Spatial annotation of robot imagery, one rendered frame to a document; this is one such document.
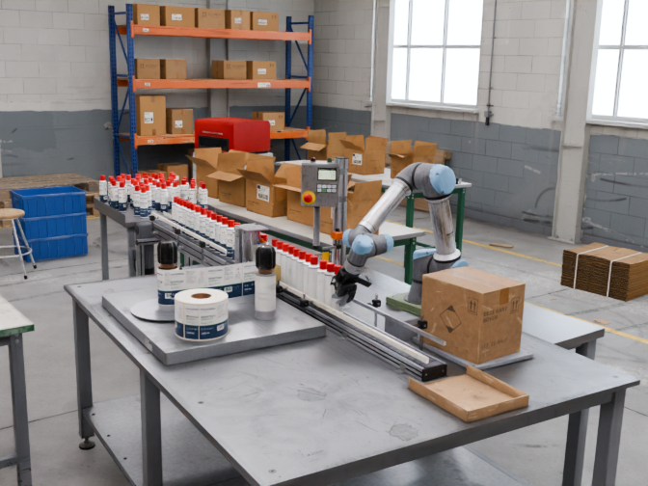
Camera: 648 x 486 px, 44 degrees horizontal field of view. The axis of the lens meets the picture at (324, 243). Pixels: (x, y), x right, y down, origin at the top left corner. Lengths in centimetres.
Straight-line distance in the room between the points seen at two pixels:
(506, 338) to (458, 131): 737
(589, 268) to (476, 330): 436
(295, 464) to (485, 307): 100
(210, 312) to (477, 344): 98
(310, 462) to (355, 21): 993
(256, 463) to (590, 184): 721
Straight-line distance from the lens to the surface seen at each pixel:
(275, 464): 226
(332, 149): 851
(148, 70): 1035
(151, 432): 315
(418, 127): 1076
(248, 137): 887
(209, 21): 1079
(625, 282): 707
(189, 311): 298
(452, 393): 273
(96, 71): 1090
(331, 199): 344
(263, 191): 583
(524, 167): 960
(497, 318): 296
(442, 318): 302
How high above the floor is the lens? 191
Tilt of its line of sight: 13 degrees down
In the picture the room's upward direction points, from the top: 1 degrees clockwise
